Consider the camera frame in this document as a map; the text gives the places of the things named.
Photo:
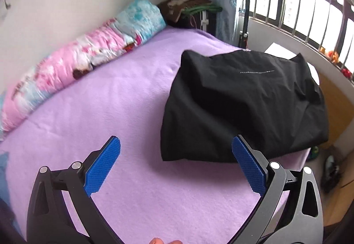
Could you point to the wooden desk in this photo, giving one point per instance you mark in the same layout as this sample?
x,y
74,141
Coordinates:
x,y
337,100

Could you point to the black hooded jacket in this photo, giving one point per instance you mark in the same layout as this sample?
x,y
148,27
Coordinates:
x,y
243,105

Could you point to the red windowsill ornament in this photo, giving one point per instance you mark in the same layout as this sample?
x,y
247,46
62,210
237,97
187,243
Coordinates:
x,y
347,73

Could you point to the person's left hand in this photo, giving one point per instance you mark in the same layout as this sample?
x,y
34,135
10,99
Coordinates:
x,y
166,241

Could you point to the orange windowsill ornament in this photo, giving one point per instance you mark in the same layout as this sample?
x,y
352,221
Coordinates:
x,y
333,56

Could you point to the purple bed sheet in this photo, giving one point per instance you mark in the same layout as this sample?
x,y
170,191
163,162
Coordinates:
x,y
110,108

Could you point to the white paper sheet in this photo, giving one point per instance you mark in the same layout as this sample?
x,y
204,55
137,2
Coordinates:
x,y
279,51

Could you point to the blue shirt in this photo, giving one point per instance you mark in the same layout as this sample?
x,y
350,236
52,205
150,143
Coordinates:
x,y
4,163

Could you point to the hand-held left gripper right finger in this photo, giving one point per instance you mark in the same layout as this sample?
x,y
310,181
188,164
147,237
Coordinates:
x,y
247,163

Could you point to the dark shoe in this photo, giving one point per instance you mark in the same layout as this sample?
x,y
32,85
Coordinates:
x,y
333,174

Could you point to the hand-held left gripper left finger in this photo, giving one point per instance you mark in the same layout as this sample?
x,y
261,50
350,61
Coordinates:
x,y
103,163

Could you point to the pink floral rolled quilt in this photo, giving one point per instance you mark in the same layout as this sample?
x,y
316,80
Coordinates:
x,y
91,47

